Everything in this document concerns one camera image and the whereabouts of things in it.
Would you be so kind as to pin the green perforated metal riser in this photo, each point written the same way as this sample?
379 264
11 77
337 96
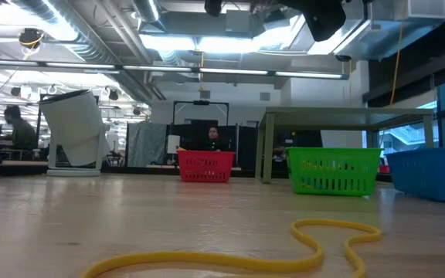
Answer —
342 116

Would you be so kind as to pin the yellow green crayon box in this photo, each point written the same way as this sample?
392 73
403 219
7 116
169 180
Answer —
182 149

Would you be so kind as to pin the long white LED light bar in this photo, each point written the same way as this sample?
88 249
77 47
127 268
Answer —
230 71

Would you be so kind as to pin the small red object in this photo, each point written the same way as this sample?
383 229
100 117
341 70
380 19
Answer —
384 169

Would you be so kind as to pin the green plastic basket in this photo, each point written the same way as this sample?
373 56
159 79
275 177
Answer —
334 154

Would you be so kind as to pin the silver spiral air duct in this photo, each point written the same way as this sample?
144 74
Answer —
91 42

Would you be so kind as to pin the person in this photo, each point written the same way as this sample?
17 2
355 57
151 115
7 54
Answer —
212 135
21 135

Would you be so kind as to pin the small white lamp shade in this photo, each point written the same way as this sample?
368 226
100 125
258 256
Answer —
173 143

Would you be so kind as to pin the red plastic basket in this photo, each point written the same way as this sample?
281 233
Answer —
206 166

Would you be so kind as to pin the blue plastic basket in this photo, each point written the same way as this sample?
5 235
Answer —
431 170

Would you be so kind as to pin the grey cloth cover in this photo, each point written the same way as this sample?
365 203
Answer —
145 143

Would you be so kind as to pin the yellow rubber band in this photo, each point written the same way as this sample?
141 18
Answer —
334 222

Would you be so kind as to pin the white cylindrical tilting desk lamp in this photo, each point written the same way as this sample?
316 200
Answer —
75 127

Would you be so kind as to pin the white ceiling air unit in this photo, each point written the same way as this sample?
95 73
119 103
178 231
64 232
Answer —
423 9

